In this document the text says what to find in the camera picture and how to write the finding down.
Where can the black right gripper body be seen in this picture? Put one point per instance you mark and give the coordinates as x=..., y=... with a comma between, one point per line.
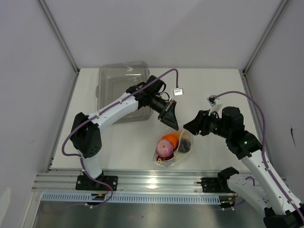
x=214, y=126

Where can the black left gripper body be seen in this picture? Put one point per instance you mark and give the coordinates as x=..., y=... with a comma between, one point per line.
x=160, y=106

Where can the orange fruit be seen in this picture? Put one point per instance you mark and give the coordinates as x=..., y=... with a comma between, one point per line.
x=172, y=138

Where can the dark mangosteen fruit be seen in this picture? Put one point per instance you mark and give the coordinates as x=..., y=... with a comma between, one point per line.
x=184, y=146

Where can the clear zip top bag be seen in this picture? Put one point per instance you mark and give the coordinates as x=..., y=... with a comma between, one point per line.
x=178, y=156

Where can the pink onion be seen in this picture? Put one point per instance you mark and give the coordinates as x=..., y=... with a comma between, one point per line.
x=164, y=148

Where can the dark red apple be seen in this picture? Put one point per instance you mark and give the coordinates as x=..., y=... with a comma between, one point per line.
x=164, y=159

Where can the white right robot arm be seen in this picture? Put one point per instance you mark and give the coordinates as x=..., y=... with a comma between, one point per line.
x=268, y=194

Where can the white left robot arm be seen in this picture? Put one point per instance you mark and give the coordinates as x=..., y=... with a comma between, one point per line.
x=86, y=134

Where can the grey plastic food bin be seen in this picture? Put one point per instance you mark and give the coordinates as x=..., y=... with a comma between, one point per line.
x=115, y=79

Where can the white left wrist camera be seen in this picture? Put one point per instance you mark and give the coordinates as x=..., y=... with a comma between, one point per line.
x=177, y=91

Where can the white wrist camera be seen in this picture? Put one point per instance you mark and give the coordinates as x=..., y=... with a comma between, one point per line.
x=215, y=104
x=177, y=91

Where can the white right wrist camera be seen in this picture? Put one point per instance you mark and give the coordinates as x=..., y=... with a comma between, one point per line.
x=215, y=104

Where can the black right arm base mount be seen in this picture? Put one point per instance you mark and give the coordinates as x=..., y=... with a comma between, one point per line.
x=218, y=184

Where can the white slotted cable duct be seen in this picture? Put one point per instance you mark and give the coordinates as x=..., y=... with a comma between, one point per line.
x=132, y=198

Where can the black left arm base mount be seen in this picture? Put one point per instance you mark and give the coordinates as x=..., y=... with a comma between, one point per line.
x=85, y=183

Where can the right aluminium frame post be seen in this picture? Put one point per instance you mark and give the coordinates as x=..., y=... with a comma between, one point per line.
x=282, y=7

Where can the aluminium frame post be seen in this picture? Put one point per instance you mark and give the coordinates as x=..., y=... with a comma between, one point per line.
x=57, y=33
x=282, y=7

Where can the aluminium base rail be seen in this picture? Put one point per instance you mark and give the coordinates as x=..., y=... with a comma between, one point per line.
x=129, y=181

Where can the left aluminium frame post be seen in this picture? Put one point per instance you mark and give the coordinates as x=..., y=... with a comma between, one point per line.
x=57, y=33

